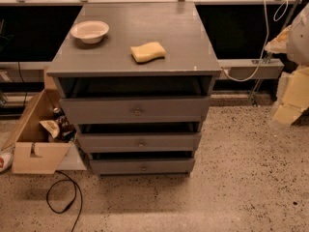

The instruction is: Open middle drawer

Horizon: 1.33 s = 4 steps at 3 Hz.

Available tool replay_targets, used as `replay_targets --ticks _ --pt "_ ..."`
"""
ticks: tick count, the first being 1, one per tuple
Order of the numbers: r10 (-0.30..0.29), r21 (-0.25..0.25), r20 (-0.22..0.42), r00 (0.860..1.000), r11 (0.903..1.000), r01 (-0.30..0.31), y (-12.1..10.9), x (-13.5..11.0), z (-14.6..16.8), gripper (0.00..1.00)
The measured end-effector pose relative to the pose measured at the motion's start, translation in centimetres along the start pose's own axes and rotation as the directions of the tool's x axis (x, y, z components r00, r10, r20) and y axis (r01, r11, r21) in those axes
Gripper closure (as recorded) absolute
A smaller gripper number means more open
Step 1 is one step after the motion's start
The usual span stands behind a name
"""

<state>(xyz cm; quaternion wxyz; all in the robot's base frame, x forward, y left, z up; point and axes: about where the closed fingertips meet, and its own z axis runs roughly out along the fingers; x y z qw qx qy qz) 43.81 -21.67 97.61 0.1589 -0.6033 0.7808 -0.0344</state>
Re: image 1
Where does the grey drawer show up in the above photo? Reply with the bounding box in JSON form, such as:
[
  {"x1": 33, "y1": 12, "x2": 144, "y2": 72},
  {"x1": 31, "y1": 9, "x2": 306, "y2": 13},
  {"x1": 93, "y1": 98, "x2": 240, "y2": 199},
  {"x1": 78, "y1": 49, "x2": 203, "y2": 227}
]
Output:
[
  {"x1": 90, "y1": 152, "x2": 195, "y2": 175},
  {"x1": 77, "y1": 122, "x2": 201, "y2": 153},
  {"x1": 60, "y1": 97, "x2": 209, "y2": 125}
]

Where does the cardboard box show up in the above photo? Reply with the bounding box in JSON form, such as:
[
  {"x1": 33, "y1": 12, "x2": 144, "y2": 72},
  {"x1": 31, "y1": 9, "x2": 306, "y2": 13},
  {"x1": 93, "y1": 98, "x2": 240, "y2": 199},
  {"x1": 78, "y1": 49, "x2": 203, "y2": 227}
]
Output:
[{"x1": 2, "y1": 66, "x2": 71, "y2": 174}]

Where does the grey drawer cabinet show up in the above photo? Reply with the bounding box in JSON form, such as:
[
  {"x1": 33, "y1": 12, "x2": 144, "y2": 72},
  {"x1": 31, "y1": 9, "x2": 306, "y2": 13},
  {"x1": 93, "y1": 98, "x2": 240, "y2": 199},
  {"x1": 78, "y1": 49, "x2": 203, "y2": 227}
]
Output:
[{"x1": 46, "y1": 1, "x2": 222, "y2": 178}]

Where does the grey wall rail box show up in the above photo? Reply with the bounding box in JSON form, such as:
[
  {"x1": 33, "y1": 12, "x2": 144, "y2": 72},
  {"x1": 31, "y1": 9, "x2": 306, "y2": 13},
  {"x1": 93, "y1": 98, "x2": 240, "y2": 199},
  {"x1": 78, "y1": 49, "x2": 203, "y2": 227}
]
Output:
[{"x1": 218, "y1": 59, "x2": 284, "y2": 79}]

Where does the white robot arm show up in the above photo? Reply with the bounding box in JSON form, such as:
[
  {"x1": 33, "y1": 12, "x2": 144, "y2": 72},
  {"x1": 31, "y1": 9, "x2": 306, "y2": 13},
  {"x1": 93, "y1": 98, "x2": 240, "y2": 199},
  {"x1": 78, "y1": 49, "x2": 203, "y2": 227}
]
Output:
[{"x1": 265, "y1": 5, "x2": 309, "y2": 125}]

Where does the white hanging cable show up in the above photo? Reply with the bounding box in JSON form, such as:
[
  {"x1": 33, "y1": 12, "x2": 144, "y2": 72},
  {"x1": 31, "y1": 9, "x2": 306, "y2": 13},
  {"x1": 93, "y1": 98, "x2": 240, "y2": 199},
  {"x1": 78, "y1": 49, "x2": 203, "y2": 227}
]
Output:
[{"x1": 221, "y1": 0, "x2": 290, "y2": 83}]

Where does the white red shoe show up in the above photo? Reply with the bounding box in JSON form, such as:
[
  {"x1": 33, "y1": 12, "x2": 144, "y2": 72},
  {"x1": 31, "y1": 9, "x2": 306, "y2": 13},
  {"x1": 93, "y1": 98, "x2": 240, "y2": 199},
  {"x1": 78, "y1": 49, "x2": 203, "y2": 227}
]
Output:
[{"x1": 0, "y1": 153, "x2": 14, "y2": 173}]

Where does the grey top drawer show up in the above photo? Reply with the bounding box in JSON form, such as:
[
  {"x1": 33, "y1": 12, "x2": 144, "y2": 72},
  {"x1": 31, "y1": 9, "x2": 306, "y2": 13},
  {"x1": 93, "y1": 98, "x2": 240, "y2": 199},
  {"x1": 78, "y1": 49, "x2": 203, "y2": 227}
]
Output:
[{"x1": 60, "y1": 97, "x2": 209, "y2": 125}]

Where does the grey bottom drawer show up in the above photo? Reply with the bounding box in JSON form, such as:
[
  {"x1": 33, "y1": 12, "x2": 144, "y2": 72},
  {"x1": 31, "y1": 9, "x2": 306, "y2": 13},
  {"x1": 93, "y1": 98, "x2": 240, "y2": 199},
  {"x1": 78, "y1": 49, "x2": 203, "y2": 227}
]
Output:
[{"x1": 90, "y1": 152, "x2": 195, "y2": 175}]

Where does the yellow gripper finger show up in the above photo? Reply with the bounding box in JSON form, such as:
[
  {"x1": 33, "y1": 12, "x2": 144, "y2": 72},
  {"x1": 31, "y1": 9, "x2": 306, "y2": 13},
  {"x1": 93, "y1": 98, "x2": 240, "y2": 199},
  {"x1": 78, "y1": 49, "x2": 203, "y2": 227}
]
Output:
[{"x1": 272, "y1": 66, "x2": 309, "y2": 125}]

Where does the dark bottle in box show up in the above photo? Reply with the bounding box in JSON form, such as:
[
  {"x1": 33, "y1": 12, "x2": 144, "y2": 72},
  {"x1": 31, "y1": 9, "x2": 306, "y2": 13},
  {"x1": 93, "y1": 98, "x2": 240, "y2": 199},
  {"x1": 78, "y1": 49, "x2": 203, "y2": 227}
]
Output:
[{"x1": 53, "y1": 107, "x2": 75, "y2": 142}]

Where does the crumpled snack bag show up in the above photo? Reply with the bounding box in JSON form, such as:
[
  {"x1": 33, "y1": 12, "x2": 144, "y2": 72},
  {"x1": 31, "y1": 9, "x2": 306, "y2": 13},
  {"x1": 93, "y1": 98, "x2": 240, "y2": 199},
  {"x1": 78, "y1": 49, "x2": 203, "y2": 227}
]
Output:
[{"x1": 40, "y1": 120, "x2": 60, "y2": 138}]

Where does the white bowl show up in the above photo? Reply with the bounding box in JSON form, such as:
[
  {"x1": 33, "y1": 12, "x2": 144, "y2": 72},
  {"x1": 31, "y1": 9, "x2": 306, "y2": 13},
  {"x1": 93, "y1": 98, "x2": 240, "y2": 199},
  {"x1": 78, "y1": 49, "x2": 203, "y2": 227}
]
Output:
[{"x1": 70, "y1": 20, "x2": 109, "y2": 44}]

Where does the yellow sponge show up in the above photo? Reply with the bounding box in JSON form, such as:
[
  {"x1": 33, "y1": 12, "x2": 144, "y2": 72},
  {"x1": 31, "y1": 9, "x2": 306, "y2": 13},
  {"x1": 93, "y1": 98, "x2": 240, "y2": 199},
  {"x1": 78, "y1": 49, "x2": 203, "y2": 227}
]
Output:
[{"x1": 130, "y1": 42, "x2": 166, "y2": 63}]

